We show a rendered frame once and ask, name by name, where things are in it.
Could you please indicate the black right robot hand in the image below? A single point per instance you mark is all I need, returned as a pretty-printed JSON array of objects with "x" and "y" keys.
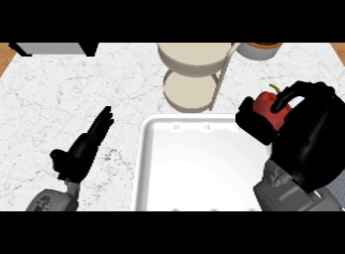
[{"x": 311, "y": 139}]

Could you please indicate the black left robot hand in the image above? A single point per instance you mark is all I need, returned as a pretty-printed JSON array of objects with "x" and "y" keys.
[{"x": 82, "y": 149}]

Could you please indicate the red bell pepper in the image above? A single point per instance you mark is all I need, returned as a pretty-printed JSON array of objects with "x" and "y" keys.
[{"x": 273, "y": 107}]

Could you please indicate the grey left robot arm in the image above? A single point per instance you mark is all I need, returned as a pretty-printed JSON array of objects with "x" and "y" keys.
[{"x": 53, "y": 198}]

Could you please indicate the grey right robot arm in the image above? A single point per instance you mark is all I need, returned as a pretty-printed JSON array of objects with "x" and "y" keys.
[{"x": 296, "y": 193}]

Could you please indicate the white tray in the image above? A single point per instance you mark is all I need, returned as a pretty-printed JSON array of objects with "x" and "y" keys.
[{"x": 199, "y": 165}]

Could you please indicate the beige tiered basket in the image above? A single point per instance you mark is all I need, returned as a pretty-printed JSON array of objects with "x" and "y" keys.
[{"x": 197, "y": 76}]

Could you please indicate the grey pot with brown rim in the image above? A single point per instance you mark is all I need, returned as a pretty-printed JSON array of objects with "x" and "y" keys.
[{"x": 259, "y": 50}]

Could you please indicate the grey and black appliance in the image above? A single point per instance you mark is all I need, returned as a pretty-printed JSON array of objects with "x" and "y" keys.
[{"x": 53, "y": 49}]

